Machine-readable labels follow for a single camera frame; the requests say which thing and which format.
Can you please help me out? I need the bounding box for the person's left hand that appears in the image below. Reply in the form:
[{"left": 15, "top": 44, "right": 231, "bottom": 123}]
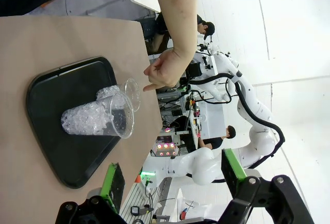
[{"left": 142, "top": 47, "right": 194, "bottom": 92}]

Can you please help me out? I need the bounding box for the seated man with black cap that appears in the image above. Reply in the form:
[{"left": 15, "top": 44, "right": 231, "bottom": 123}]
[{"left": 148, "top": 12, "right": 216, "bottom": 54}]

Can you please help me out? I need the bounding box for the person in black t-shirt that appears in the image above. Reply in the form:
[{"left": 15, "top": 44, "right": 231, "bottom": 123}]
[{"left": 198, "top": 125, "right": 237, "bottom": 150}]

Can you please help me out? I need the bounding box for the person's left forearm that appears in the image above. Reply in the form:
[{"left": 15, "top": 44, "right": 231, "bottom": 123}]
[{"left": 151, "top": 0, "right": 200, "bottom": 61}]

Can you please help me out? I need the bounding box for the clear cup with ice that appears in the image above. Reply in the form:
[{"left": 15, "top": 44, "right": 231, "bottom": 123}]
[
  {"left": 60, "top": 91, "right": 135, "bottom": 140},
  {"left": 96, "top": 77, "right": 141, "bottom": 113}
]

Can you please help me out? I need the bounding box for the computer with lit fans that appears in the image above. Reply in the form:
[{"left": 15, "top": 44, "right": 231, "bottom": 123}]
[{"left": 154, "top": 136, "right": 178, "bottom": 157}]

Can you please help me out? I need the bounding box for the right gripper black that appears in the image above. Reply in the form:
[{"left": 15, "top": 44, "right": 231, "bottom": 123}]
[{"left": 185, "top": 62, "right": 205, "bottom": 80}]

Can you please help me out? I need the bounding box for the white cluttered workbench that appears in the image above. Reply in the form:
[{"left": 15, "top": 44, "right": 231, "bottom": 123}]
[{"left": 190, "top": 97, "right": 225, "bottom": 149}]

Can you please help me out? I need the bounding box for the black plastic tray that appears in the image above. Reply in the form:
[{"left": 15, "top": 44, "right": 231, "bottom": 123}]
[{"left": 25, "top": 56, "right": 124, "bottom": 190}]

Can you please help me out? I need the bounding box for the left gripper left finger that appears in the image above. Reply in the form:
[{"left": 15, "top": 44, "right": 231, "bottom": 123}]
[{"left": 55, "top": 162, "right": 129, "bottom": 224}]

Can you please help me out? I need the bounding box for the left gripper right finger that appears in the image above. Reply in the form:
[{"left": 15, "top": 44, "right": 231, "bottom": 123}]
[{"left": 219, "top": 148, "right": 315, "bottom": 224}]

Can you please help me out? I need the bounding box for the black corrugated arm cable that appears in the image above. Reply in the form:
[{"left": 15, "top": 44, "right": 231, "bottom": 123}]
[{"left": 190, "top": 73, "right": 286, "bottom": 183}]

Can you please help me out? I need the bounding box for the slotted aluminium base plate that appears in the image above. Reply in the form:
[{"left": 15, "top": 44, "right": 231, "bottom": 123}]
[{"left": 120, "top": 177, "right": 172, "bottom": 224}]

